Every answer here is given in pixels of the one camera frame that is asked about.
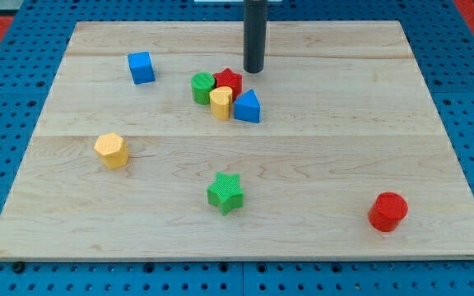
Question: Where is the blue cube block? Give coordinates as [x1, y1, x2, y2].
[128, 52, 156, 85]

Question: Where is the blue triangle block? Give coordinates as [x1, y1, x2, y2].
[234, 90, 261, 123]

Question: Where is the green star block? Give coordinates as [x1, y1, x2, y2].
[207, 172, 244, 215]

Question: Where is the yellow heart block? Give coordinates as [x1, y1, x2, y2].
[209, 86, 233, 120]

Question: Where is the red star block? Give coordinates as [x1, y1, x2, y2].
[213, 67, 243, 102]

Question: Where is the green cylinder block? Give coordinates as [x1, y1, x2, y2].
[190, 72, 216, 105]

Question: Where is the light wooden board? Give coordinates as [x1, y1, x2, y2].
[0, 21, 474, 262]

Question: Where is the yellow hexagon block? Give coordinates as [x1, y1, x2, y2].
[94, 132, 129, 169]

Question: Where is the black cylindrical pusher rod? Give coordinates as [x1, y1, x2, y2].
[244, 0, 267, 74]

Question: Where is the red cylinder block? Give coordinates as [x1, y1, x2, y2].
[368, 192, 408, 232]

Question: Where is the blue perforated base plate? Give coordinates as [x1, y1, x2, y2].
[0, 0, 474, 295]

